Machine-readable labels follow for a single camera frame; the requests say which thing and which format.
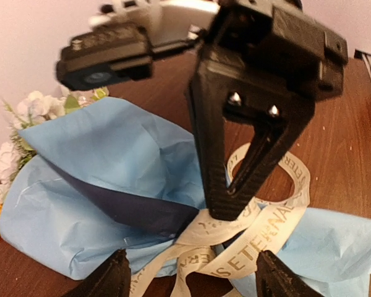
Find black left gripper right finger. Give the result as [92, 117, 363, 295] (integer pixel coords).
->
[255, 250, 323, 297]

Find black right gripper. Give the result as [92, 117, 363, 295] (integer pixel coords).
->
[204, 1, 348, 101]

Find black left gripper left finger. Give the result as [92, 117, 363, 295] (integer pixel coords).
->
[63, 249, 131, 297]

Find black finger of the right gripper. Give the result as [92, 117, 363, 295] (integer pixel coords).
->
[225, 89, 316, 222]
[187, 46, 257, 222]

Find cream ribbon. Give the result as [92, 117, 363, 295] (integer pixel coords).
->
[130, 152, 310, 296]

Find blue wrapping paper sheet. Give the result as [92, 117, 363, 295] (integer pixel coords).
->
[0, 97, 371, 296]

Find blue fake flower stems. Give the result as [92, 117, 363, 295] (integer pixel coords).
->
[0, 89, 84, 205]

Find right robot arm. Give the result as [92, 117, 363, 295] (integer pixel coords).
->
[90, 1, 348, 221]

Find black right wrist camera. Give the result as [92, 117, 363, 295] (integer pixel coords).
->
[56, 24, 153, 91]

